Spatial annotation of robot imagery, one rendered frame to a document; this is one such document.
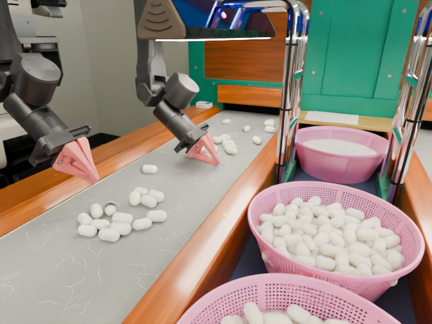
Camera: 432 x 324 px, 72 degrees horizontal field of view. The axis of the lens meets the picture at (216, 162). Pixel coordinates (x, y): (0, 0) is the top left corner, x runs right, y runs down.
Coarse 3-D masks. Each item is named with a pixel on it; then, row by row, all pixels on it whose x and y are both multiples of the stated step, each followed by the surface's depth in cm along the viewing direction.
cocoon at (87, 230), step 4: (84, 224) 49; (80, 228) 48; (84, 228) 48; (88, 228) 48; (92, 228) 48; (80, 232) 48; (84, 232) 48; (88, 232) 48; (92, 232) 48; (88, 236) 48; (92, 236) 48
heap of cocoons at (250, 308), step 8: (248, 304) 36; (248, 312) 35; (256, 312) 35; (264, 312) 37; (272, 312) 35; (280, 312) 37; (288, 312) 36; (296, 312) 35; (304, 312) 35; (224, 320) 34; (232, 320) 34; (240, 320) 36; (248, 320) 35; (256, 320) 34; (264, 320) 35; (272, 320) 34; (280, 320) 34; (288, 320) 34; (296, 320) 35; (304, 320) 35; (312, 320) 34; (320, 320) 34; (328, 320) 34; (336, 320) 34; (344, 320) 34
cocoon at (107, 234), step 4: (104, 228) 48; (108, 228) 48; (100, 232) 47; (104, 232) 47; (108, 232) 47; (112, 232) 47; (116, 232) 47; (100, 236) 47; (104, 236) 47; (108, 236) 47; (112, 236) 47; (116, 236) 47; (108, 240) 47; (112, 240) 47
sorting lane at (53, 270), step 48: (240, 144) 90; (96, 192) 63; (192, 192) 63; (0, 240) 48; (48, 240) 48; (96, 240) 48; (144, 240) 48; (0, 288) 39; (48, 288) 39; (96, 288) 39; (144, 288) 39
